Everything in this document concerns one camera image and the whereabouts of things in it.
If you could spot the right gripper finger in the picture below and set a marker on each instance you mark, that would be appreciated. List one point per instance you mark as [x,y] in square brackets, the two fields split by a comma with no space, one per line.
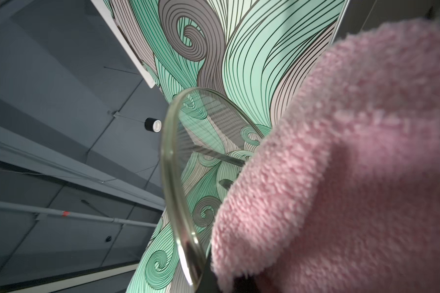
[208,281]

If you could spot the glass lid of black pan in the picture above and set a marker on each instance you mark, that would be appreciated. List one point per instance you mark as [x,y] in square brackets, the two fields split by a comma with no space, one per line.
[206,141]

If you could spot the pink microfibre cloth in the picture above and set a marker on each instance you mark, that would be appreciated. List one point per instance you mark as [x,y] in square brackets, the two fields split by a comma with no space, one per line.
[343,196]

